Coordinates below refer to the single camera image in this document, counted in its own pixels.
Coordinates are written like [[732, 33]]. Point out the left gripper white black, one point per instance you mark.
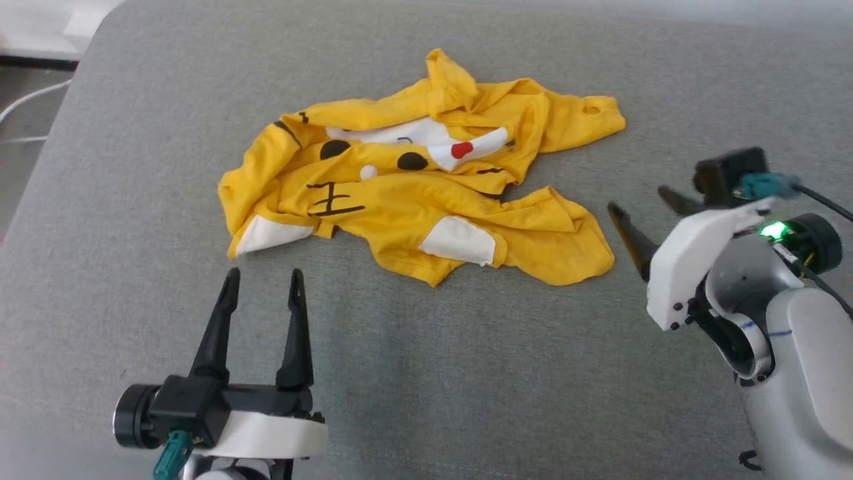
[[266, 433]]

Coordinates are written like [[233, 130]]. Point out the yellow printed T-shirt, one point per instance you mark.
[[400, 200]]

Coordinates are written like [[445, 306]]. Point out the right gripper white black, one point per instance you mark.
[[680, 266]]

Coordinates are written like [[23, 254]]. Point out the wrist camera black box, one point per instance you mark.
[[730, 174], [190, 410]]

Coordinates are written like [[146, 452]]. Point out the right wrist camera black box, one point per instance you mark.
[[730, 174]]

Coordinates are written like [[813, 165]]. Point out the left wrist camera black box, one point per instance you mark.
[[190, 410]]

